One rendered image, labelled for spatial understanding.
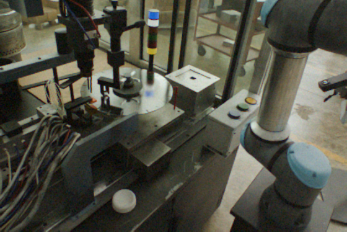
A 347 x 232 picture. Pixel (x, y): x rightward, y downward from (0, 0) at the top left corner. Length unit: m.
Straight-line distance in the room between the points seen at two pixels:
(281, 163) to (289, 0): 0.43
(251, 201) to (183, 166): 0.25
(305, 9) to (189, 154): 0.64
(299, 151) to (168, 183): 0.42
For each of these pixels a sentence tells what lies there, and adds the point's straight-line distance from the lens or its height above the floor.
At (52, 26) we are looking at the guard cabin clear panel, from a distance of 1.99.
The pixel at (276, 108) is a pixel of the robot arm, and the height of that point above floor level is 1.08.
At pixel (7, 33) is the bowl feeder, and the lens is 1.39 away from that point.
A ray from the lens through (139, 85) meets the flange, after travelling 0.97.
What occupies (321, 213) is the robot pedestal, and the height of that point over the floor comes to 0.75.
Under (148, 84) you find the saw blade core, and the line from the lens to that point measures 1.00.
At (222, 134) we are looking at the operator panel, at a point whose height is 0.85.
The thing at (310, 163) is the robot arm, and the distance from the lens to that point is 0.79.
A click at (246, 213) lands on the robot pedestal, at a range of 0.90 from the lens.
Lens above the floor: 1.45
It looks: 33 degrees down
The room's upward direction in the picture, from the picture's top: 6 degrees clockwise
